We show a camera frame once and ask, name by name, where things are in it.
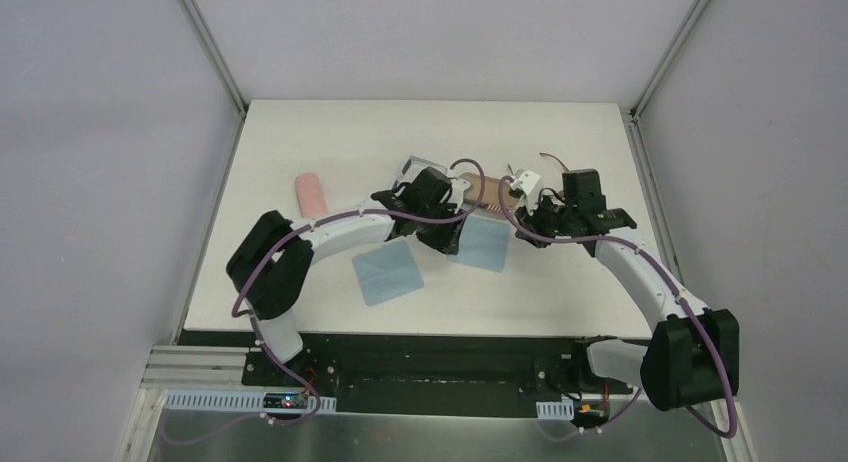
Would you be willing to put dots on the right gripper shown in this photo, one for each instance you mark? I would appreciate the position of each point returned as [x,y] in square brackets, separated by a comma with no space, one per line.
[530,221]

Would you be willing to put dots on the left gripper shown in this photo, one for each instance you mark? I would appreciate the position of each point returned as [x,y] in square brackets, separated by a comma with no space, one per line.
[441,235]

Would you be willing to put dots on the blue cleaning cloth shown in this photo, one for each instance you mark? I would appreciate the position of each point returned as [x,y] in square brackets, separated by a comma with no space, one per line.
[387,273]
[483,244]

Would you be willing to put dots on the white frame sunglasses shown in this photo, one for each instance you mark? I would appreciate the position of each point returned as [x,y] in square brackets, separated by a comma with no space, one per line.
[410,169]

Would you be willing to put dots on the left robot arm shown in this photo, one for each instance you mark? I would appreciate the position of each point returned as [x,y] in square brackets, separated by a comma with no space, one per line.
[270,266]

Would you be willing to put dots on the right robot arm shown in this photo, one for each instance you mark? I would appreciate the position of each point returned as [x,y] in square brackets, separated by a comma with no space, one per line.
[692,356]

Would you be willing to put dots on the pink glasses case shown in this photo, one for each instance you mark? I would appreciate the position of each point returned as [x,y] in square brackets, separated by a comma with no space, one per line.
[310,196]

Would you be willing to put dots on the brown frame sunglasses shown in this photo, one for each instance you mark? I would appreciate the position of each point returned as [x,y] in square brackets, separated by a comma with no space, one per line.
[564,168]

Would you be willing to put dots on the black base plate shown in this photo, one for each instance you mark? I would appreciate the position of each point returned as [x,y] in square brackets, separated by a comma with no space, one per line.
[501,377]

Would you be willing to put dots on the right white cable duct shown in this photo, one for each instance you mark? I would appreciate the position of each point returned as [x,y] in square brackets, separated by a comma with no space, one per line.
[560,410]

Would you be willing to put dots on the white cable duct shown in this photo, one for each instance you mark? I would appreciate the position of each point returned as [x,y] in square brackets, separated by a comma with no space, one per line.
[286,402]
[560,410]

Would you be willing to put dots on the left white cable duct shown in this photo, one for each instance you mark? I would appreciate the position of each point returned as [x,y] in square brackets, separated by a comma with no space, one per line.
[286,402]

